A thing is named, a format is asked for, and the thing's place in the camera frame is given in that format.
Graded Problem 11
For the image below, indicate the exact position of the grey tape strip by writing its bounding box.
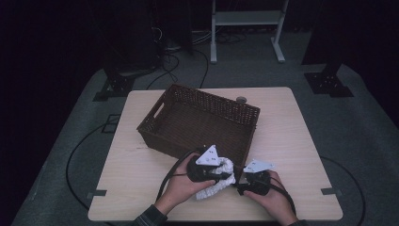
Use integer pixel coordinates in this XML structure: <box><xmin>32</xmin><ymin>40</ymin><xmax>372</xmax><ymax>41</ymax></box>
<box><xmin>86</xmin><ymin>189</ymin><xmax>107</xmax><ymax>201</ymax></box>
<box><xmin>320</xmin><ymin>186</ymin><xmax>343</xmax><ymax>197</ymax></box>

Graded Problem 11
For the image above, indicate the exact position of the brown woven basket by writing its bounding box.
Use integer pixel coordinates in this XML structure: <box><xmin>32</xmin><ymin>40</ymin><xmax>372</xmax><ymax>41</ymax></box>
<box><xmin>136</xmin><ymin>83</ymin><xmax>262</xmax><ymax>185</ymax></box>

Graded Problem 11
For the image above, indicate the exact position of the white knitted cloth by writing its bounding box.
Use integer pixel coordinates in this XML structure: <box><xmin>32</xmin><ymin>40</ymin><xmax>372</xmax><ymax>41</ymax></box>
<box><xmin>196</xmin><ymin>156</ymin><xmax>237</xmax><ymax>201</ymax></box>

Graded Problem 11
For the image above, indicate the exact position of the tangle of black cables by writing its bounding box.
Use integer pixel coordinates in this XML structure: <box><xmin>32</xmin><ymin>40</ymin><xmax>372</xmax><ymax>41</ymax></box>
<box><xmin>145</xmin><ymin>26</ymin><xmax>182</xmax><ymax>90</ymax></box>

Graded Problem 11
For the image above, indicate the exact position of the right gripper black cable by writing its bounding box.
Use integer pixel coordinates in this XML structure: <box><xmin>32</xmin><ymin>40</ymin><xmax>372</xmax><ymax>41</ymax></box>
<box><xmin>266</xmin><ymin>177</ymin><xmax>297</xmax><ymax>216</ymax></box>

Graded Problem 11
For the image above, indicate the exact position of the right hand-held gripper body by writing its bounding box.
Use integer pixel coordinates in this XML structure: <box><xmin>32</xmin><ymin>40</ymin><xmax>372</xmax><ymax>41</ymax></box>
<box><xmin>241</xmin><ymin>158</ymin><xmax>276</xmax><ymax>196</ymax></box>

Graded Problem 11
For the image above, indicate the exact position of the dark equipment cabinet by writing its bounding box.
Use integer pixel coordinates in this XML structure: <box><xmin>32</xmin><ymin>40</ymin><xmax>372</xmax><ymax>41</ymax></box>
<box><xmin>103</xmin><ymin>0</ymin><xmax>162</xmax><ymax>73</ymax></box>

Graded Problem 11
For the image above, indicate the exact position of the curved black floor cable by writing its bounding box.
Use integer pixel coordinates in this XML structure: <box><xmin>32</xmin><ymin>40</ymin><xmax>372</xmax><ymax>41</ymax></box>
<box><xmin>191</xmin><ymin>48</ymin><xmax>210</xmax><ymax>89</ymax></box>

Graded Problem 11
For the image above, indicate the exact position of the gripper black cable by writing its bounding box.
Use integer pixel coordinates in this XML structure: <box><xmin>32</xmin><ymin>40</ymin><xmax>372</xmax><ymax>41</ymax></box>
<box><xmin>266</xmin><ymin>177</ymin><xmax>297</xmax><ymax>216</ymax></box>
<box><xmin>155</xmin><ymin>147</ymin><xmax>201</xmax><ymax>202</ymax></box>

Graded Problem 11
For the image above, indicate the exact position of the long black floor cable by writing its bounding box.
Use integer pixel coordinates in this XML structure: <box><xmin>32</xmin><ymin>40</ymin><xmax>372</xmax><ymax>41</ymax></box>
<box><xmin>65</xmin><ymin>121</ymin><xmax>121</xmax><ymax>211</ymax></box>
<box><xmin>319</xmin><ymin>155</ymin><xmax>367</xmax><ymax>226</ymax></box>

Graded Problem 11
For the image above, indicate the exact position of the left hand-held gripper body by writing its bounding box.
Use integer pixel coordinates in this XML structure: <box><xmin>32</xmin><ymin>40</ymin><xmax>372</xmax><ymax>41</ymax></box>
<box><xmin>186</xmin><ymin>144</ymin><xmax>221</xmax><ymax>184</ymax></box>

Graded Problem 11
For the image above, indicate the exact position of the person's left hand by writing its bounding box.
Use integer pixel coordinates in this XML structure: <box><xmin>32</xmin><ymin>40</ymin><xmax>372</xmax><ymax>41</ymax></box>
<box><xmin>153</xmin><ymin>153</ymin><xmax>217</xmax><ymax>216</ymax></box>

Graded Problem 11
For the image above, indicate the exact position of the white metal stand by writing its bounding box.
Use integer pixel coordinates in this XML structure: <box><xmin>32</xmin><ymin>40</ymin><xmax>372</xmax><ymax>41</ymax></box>
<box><xmin>210</xmin><ymin>0</ymin><xmax>290</xmax><ymax>65</ymax></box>

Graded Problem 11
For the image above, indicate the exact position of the person's right hand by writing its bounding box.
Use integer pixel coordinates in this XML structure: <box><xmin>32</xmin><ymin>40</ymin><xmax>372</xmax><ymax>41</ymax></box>
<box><xmin>244</xmin><ymin>169</ymin><xmax>299</xmax><ymax>226</ymax></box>

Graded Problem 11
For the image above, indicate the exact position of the black stand base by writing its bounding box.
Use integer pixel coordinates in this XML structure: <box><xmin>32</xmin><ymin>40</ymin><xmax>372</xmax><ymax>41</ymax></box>
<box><xmin>92</xmin><ymin>67</ymin><xmax>136</xmax><ymax>103</ymax></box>
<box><xmin>304</xmin><ymin>62</ymin><xmax>355</xmax><ymax>98</ymax></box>

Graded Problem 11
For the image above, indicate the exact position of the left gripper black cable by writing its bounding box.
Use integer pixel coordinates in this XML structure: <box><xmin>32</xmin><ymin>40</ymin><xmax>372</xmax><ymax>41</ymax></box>
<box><xmin>155</xmin><ymin>147</ymin><xmax>201</xmax><ymax>202</ymax></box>

